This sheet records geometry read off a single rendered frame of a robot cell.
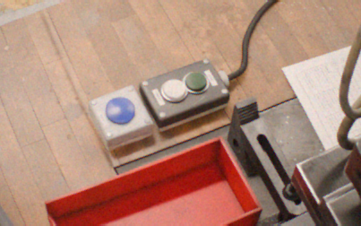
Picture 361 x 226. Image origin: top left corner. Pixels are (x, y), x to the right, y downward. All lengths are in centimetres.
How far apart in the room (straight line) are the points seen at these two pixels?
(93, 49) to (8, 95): 15
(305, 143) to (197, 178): 16
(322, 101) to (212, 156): 20
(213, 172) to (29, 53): 33
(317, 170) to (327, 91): 37
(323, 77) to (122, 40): 30
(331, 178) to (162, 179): 31
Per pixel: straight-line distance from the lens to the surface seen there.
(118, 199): 119
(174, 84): 124
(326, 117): 129
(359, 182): 85
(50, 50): 132
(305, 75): 132
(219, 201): 119
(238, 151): 122
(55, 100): 127
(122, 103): 122
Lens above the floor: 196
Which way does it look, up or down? 57 degrees down
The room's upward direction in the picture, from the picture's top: 7 degrees clockwise
